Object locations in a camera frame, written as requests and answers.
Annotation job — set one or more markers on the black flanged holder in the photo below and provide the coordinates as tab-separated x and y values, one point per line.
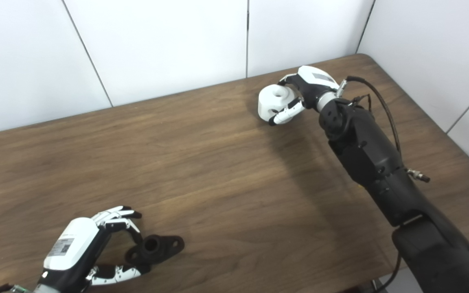
161	246

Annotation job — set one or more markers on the round white piece with holes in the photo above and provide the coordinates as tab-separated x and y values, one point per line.
269	103

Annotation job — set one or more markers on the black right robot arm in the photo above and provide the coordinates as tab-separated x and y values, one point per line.
377	167

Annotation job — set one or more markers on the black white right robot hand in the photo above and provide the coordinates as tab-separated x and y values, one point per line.
314	85

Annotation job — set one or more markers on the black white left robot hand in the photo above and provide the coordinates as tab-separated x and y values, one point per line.
71	248

